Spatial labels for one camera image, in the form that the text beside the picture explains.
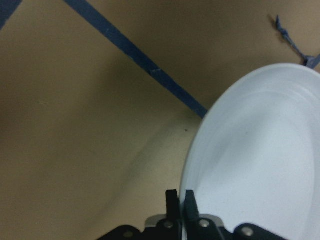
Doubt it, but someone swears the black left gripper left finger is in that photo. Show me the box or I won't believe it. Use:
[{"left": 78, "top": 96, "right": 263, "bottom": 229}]
[{"left": 165, "top": 189, "right": 182, "bottom": 240}]

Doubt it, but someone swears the blue plate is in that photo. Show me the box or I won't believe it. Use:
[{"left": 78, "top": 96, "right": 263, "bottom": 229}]
[{"left": 179, "top": 63, "right": 320, "bottom": 240}]

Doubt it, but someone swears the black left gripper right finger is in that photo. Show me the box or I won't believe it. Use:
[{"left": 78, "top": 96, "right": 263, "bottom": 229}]
[{"left": 184, "top": 189, "right": 226, "bottom": 240}]

